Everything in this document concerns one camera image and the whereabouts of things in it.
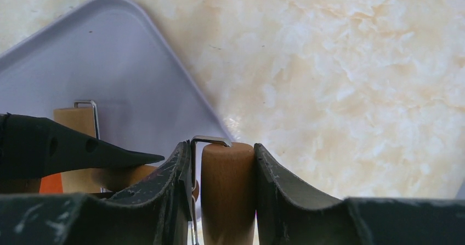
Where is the lavender plastic cutting board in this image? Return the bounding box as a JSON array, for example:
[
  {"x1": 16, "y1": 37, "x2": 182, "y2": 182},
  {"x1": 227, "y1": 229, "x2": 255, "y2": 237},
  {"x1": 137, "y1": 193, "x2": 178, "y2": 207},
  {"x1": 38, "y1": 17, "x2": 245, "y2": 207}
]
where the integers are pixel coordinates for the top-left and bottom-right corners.
[{"x1": 0, "y1": 0, "x2": 233, "y2": 245}]

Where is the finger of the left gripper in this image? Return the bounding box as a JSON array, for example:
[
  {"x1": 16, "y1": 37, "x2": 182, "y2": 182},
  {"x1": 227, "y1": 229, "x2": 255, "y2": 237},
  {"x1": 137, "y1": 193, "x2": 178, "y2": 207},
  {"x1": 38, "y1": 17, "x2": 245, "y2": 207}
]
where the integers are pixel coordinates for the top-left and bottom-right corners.
[{"x1": 1, "y1": 113, "x2": 164, "y2": 179}]

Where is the wooden double-ended dough roller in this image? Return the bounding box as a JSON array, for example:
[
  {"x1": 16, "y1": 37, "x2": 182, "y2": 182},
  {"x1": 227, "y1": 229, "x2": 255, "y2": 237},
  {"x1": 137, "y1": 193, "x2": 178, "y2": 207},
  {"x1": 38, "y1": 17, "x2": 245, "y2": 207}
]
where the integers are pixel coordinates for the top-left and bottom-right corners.
[{"x1": 0, "y1": 100, "x2": 257, "y2": 245}]

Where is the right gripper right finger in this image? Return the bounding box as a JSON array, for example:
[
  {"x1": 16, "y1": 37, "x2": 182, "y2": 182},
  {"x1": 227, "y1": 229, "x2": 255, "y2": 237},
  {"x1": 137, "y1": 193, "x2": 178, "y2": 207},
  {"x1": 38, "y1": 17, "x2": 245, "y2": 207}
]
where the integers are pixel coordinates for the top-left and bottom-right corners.
[{"x1": 254, "y1": 144, "x2": 464, "y2": 244}]

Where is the orange-red dough lump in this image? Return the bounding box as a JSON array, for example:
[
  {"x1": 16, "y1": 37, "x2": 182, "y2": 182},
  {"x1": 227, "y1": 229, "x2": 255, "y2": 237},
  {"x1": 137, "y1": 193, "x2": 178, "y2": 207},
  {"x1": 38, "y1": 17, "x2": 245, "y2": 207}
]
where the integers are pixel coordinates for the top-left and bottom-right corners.
[{"x1": 39, "y1": 173, "x2": 63, "y2": 193}]

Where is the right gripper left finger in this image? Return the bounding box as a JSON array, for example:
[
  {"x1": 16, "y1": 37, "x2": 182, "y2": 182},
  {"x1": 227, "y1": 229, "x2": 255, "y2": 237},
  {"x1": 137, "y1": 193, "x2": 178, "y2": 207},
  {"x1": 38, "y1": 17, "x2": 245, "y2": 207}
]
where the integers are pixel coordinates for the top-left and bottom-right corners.
[{"x1": 1, "y1": 141, "x2": 192, "y2": 244}]

